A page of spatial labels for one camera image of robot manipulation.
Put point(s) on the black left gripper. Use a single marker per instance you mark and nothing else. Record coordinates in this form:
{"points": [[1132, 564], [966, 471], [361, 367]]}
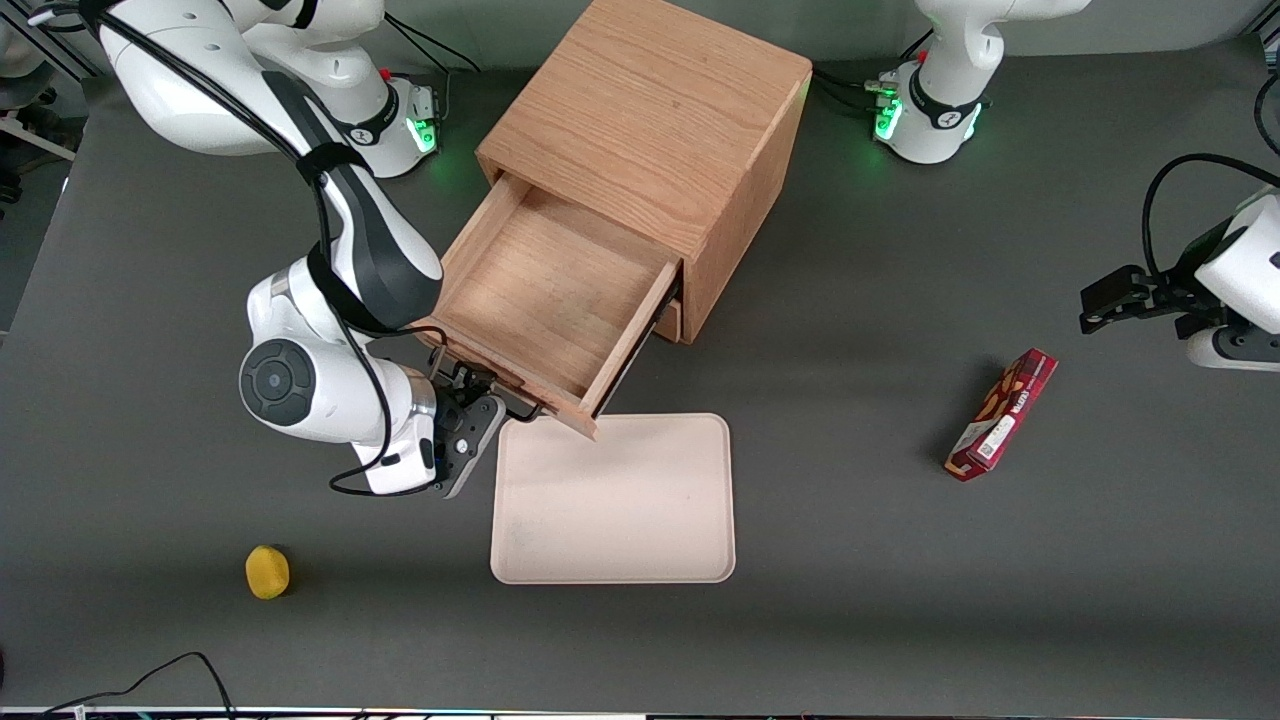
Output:
{"points": [[1178, 293]]}

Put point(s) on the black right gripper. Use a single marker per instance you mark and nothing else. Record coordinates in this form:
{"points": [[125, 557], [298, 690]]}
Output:
{"points": [[449, 385]]}

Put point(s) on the wooden drawer with tray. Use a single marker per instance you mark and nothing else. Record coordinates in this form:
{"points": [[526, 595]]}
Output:
{"points": [[560, 290]]}

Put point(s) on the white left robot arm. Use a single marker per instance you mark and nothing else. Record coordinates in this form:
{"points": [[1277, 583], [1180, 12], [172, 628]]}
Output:
{"points": [[945, 110]]}

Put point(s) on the wooden drawer cabinet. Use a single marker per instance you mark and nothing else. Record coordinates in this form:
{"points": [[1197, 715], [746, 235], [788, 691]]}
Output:
{"points": [[650, 110]]}

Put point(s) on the red cookie box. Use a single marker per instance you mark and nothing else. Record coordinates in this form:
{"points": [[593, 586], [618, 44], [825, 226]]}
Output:
{"points": [[1002, 412]]}

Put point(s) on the cream plastic tray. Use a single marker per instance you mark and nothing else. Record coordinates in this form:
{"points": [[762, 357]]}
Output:
{"points": [[612, 500]]}

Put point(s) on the yellow lemon toy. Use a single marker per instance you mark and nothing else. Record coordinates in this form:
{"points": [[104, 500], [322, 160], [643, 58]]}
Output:
{"points": [[267, 572]]}

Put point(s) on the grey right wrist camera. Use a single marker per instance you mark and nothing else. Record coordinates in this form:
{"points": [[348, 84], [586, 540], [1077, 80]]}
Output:
{"points": [[468, 445]]}

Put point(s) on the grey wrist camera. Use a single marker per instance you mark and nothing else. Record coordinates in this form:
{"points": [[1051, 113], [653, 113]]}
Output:
{"points": [[468, 445], [1235, 348]]}

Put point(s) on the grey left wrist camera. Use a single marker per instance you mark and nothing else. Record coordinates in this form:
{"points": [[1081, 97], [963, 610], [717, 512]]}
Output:
{"points": [[1235, 348]]}

